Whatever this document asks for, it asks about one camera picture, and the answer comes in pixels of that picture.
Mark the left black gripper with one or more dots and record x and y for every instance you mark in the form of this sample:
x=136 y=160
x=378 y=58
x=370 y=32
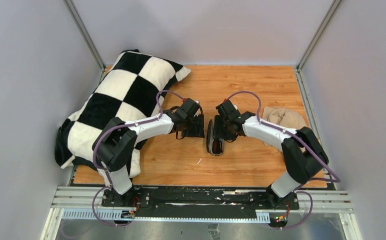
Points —
x=198 y=131

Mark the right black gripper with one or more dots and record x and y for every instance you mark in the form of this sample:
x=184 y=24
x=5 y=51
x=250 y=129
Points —
x=230 y=136

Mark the black glasses case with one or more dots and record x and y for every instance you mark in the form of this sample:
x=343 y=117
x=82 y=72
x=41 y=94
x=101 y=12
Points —
x=215 y=131

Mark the dark sunglasses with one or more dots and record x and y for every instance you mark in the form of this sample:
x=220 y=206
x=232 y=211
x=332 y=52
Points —
x=217 y=147

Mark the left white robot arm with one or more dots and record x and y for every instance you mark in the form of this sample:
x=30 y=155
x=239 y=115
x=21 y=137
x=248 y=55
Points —
x=112 y=150

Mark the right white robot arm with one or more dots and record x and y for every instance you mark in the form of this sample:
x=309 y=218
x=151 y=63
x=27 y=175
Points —
x=302 y=152

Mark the beige crumpled cloth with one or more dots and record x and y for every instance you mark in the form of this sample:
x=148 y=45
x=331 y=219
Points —
x=284 y=117

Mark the black white checkered pillow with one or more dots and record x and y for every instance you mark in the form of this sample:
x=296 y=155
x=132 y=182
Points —
x=131 y=90

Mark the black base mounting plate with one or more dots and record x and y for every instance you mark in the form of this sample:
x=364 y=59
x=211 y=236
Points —
x=199 y=202

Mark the right aluminium frame post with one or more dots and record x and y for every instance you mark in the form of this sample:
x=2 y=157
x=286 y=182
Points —
x=335 y=4

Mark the aluminium frame post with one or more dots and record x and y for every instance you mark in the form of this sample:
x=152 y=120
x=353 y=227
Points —
x=73 y=12
x=335 y=4

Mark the left aluminium frame post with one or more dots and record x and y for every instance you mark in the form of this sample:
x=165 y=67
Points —
x=73 y=12

